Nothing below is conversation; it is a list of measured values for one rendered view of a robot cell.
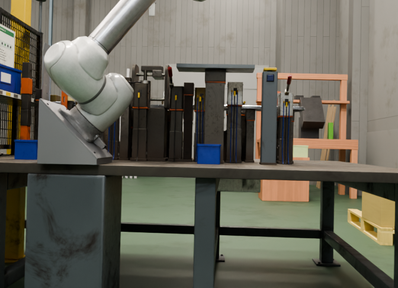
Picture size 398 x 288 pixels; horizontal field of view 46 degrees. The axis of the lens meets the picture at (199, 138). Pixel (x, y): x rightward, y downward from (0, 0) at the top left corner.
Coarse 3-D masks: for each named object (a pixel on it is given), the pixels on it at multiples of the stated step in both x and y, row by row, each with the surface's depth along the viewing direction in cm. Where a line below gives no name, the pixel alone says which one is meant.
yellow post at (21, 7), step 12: (12, 0) 311; (24, 0) 310; (12, 12) 310; (24, 12) 310; (12, 24) 310; (24, 36) 310; (12, 192) 308; (24, 192) 315; (12, 204) 308; (24, 204) 316; (12, 216) 308; (24, 216) 316; (12, 228) 308; (12, 240) 308; (12, 252) 307
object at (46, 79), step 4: (44, 44) 262; (48, 44) 268; (44, 48) 263; (48, 48) 268; (44, 52) 263; (44, 68) 263; (44, 72) 263; (44, 76) 264; (48, 76) 269; (44, 80) 264; (48, 80) 269; (44, 84) 264; (48, 84) 269; (44, 88) 264; (48, 88) 269; (44, 92) 264; (48, 92) 269; (44, 96) 264; (48, 96) 270; (48, 100) 270
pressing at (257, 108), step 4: (60, 104) 268; (152, 104) 257; (156, 104) 257; (160, 104) 257; (132, 108) 274; (224, 108) 268; (244, 108) 266; (248, 108) 266; (252, 108) 265; (256, 108) 264; (260, 108) 264; (296, 108) 249; (300, 108) 249; (304, 108) 251
